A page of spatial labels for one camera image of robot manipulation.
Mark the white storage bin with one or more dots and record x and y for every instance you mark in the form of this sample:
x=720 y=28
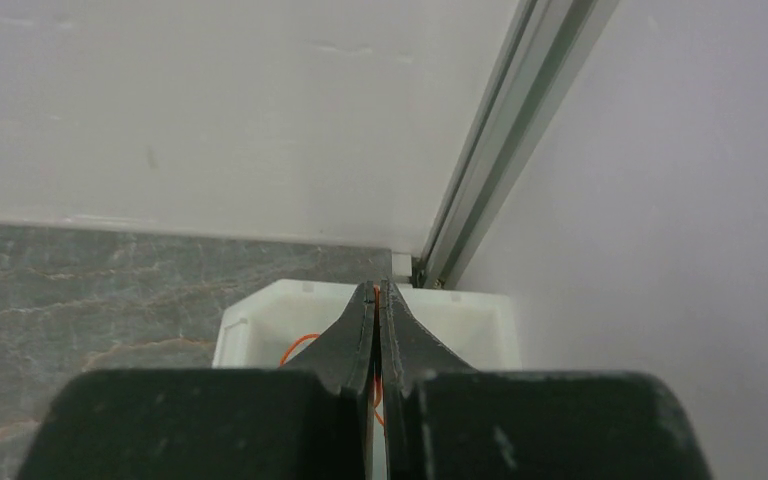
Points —
x=259 y=329

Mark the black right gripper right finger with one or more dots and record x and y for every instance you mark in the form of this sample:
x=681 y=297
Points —
x=445 y=419

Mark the aluminium frame post right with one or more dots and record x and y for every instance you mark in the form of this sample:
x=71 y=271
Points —
x=545 y=48

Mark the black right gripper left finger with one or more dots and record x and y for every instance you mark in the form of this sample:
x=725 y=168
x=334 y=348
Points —
x=310 y=418

